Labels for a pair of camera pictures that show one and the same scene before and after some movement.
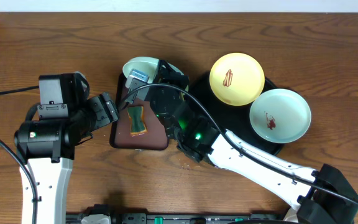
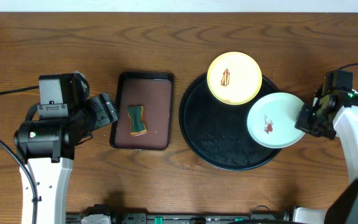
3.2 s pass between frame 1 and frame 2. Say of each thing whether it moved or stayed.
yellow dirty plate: stayed
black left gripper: stayed
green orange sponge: stayed
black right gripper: moved
